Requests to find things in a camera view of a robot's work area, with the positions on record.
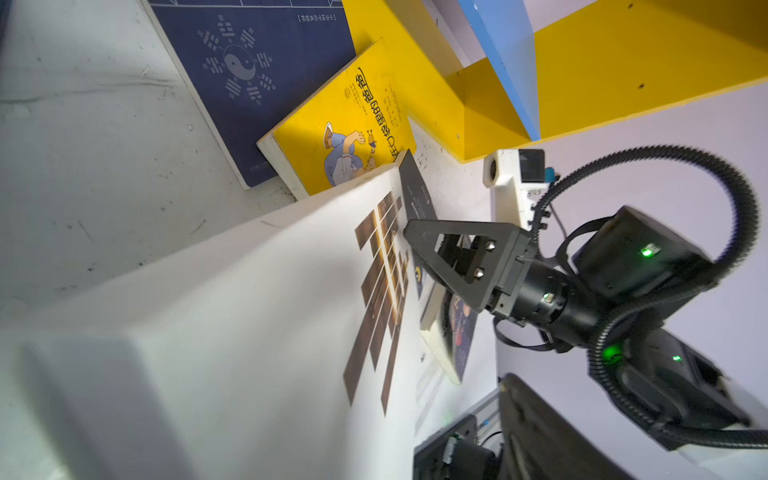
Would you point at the navy bagua book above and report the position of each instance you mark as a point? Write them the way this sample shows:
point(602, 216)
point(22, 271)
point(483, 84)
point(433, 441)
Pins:
point(250, 63)

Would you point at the purple illustrated book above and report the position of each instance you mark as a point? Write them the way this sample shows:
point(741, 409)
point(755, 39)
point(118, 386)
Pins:
point(447, 327)

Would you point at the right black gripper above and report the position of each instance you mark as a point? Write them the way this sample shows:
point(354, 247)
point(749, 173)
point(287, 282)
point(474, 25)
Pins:
point(483, 263)

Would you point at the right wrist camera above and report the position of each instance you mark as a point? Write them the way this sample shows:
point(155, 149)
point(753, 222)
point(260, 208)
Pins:
point(516, 179)

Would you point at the yellow cartoon book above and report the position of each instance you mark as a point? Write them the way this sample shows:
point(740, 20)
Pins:
point(354, 123)

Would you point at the white book brown bars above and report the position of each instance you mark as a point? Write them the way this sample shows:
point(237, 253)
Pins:
point(285, 348)

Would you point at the yellow pink blue bookshelf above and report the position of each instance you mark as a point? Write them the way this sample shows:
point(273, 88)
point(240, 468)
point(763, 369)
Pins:
point(605, 63)

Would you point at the black wolf book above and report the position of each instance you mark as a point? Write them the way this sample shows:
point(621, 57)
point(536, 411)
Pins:
point(417, 199)

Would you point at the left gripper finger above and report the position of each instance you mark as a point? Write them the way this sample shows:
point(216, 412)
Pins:
point(538, 443)

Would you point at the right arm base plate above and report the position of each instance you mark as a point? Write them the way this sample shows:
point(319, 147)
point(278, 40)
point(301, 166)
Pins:
point(454, 453)

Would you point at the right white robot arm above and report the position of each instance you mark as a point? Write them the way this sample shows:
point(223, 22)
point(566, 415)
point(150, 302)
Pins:
point(612, 299)

